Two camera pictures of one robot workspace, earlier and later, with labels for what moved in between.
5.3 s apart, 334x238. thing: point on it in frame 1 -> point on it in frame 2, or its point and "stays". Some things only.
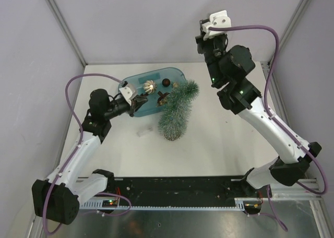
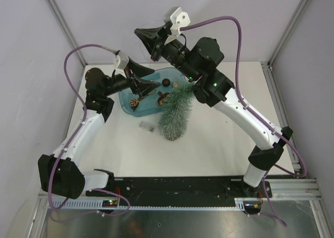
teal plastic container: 155,86 stays
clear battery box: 145,132 -> 149,126
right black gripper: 201,43 -> 154,39
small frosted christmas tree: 174,117 stays
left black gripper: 137,102 -> 139,86
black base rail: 171,191 stays
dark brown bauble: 166,82 stays
